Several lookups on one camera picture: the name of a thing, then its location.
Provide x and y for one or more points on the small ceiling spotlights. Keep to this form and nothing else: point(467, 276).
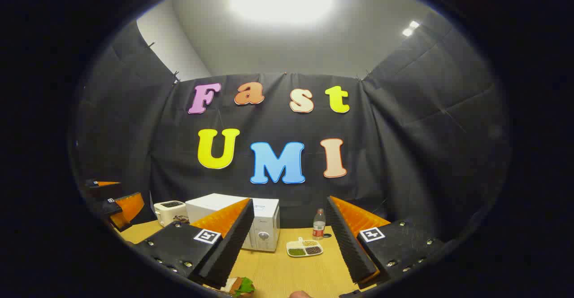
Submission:
point(410, 28)

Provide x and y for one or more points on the white toaster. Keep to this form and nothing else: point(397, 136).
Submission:
point(169, 212)

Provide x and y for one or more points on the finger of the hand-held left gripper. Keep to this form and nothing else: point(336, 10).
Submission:
point(130, 208)
point(101, 190)

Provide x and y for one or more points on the white microwave oven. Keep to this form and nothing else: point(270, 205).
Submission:
point(264, 226)

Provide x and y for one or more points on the sandwich with lettuce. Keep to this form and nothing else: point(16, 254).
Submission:
point(240, 287)

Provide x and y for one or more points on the clear plastic water bottle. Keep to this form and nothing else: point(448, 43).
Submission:
point(319, 226)

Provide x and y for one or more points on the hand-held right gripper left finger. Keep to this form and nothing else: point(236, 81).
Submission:
point(233, 244)

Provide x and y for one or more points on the black backdrop cloth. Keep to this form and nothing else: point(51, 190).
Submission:
point(394, 154)

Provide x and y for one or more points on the white divided bean dish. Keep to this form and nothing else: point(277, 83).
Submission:
point(305, 248)

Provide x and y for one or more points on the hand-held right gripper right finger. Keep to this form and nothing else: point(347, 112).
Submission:
point(350, 248)

